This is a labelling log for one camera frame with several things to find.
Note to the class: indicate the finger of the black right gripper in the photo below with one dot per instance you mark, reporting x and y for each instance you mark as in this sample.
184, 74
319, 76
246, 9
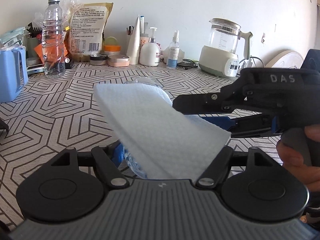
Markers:
209, 103

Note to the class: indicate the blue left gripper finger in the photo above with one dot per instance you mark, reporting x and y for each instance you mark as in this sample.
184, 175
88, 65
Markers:
117, 153

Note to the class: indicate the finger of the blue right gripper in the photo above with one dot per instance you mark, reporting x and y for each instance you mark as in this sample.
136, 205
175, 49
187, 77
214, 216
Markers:
217, 122

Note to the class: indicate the clear blue-label water bottle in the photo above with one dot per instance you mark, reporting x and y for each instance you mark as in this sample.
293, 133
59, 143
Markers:
142, 128

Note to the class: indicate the white cleaning cloth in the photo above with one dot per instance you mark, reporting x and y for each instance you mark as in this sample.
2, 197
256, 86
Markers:
190, 143

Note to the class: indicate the person's right hand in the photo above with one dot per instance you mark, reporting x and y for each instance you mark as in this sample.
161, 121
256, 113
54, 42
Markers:
293, 161

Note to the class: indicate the white round appliance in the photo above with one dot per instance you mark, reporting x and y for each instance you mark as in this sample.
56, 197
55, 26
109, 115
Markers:
287, 59

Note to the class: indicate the glass electric kettle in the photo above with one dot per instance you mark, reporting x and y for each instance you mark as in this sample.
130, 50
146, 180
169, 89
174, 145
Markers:
219, 56

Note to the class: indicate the clear spray bottle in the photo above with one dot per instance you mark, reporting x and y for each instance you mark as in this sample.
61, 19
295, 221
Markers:
173, 52

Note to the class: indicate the white pump lotion bottle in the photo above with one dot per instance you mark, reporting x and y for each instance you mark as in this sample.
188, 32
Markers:
150, 52

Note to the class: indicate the pink round cosmetic jar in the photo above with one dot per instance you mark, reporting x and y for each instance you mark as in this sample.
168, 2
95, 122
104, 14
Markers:
118, 60

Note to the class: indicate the black lid round jar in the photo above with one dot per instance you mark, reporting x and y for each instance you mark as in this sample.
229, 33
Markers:
98, 59

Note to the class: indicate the white cosmetic tube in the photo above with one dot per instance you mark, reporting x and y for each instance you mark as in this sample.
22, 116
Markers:
134, 44

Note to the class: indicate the orange lid jar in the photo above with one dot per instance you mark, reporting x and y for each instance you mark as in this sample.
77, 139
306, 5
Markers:
111, 46

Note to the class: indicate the orange cardboard box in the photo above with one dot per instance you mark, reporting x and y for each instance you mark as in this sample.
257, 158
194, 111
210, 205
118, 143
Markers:
41, 52

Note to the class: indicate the upright clear water bottle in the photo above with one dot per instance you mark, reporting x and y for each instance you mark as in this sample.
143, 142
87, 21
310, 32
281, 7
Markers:
52, 28

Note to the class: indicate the beige printed food bag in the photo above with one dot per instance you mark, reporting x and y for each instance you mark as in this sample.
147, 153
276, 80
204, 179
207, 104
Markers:
87, 26

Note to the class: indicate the blue plastic jug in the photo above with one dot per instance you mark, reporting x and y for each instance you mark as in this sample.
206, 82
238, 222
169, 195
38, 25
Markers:
13, 72

